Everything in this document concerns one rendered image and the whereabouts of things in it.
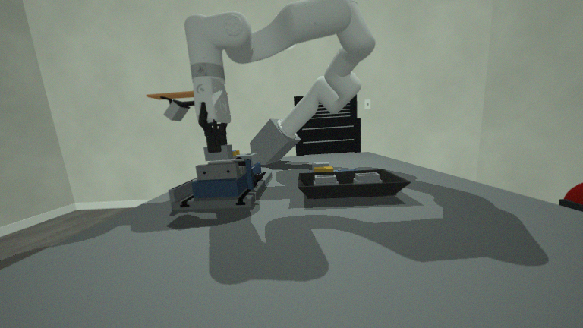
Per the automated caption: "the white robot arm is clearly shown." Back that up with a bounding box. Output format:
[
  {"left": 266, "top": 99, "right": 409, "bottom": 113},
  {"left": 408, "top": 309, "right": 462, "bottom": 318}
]
[{"left": 184, "top": 0, "right": 376, "bottom": 139}]

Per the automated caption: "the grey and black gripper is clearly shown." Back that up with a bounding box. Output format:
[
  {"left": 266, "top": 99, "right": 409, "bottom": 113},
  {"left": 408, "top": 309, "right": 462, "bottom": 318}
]
[{"left": 192, "top": 76, "right": 232, "bottom": 153}]

